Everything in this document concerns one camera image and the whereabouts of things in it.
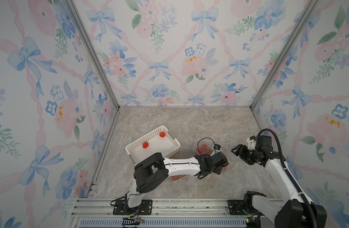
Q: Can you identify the clear plastic clamshell container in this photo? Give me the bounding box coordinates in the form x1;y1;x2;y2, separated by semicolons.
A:
171;175;186;182

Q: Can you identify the white perforated plastic basket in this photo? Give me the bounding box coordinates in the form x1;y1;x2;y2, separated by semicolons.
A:
125;125;181;164

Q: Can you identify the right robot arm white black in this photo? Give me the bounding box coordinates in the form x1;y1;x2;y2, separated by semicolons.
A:
231;144;327;228

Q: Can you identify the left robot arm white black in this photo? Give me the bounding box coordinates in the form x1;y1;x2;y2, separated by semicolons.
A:
125;152;228;209

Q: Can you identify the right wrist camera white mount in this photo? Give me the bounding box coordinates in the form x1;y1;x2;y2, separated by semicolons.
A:
247;135;273;151

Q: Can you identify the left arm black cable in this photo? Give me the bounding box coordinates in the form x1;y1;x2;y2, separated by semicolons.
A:
196;137;218;156

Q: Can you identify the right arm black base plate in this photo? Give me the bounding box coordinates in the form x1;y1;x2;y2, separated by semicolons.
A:
227;199;263;216

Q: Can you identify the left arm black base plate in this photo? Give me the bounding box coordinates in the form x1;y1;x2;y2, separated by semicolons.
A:
110;199;153;216

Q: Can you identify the aluminium mounting rail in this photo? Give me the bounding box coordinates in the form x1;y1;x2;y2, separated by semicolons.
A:
68;198;312;228

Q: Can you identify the right aluminium corner post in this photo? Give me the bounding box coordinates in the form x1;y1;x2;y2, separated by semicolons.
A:
250;0;320;111

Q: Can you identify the aluminium corner post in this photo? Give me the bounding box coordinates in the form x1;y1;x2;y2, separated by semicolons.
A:
250;0;320;111
62;0;119;112

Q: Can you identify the left aluminium corner post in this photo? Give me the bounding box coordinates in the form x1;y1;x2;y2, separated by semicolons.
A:
62;0;119;112

